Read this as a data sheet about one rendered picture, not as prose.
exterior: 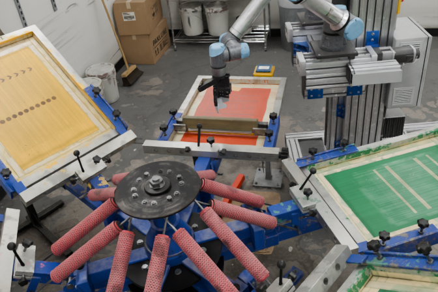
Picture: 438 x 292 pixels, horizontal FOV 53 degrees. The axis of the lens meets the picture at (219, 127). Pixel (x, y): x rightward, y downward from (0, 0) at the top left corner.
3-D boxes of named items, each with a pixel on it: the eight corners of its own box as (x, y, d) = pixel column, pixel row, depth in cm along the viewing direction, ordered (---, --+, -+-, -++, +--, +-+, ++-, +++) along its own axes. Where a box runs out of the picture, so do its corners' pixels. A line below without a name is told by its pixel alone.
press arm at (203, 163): (203, 157, 217) (201, 149, 214) (214, 158, 216) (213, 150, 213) (193, 180, 203) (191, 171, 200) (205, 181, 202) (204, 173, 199)
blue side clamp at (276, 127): (270, 125, 244) (270, 115, 240) (279, 126, 243) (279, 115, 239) (262, 158, 220) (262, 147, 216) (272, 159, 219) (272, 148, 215)
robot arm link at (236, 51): (242, 37, 220) (221, 41, 218) (250, 45, 211) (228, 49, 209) (242, 51, 224) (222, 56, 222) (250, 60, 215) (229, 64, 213)
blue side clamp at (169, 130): (175, 120, 257) (173, 111, 253) (184, 121, 256) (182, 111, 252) (158, 152, 233) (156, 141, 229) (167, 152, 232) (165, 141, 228)
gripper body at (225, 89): (229, 99, 220) (227, 77, 214) (212, 98, 222) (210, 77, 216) (232, 92, 227) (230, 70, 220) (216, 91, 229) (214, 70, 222)
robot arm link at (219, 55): (228, 45, 207) (210, 49, 206) (229, 67, 213) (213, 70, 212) (223, 40, 214) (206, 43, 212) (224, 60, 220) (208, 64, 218)
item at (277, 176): (257, 168, 363) (250, 62, 310) (283, 170, 357) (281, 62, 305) (252, 186, 345) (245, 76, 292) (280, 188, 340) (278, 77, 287)
